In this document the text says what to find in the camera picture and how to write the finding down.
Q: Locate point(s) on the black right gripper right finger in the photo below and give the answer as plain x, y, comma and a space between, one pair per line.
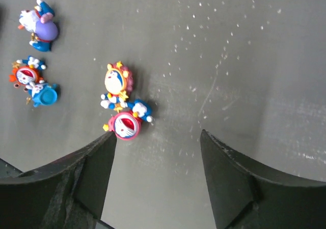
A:
245, 193

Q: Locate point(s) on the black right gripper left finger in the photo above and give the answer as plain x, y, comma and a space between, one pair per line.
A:
66, 193

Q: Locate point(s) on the pink-hooded Doraemon figure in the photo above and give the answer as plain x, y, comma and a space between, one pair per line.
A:
126, 124

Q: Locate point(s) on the orange lion Doraemon figure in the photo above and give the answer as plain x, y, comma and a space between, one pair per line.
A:
118, 82

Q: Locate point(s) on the blue bucket Doraemon figure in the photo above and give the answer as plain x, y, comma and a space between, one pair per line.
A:
42, 94

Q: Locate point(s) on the orange crab Doraemon figure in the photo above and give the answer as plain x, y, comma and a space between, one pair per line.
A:
27, 70

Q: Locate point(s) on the purple white Doraemon figure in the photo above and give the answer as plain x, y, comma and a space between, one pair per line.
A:
39, 22

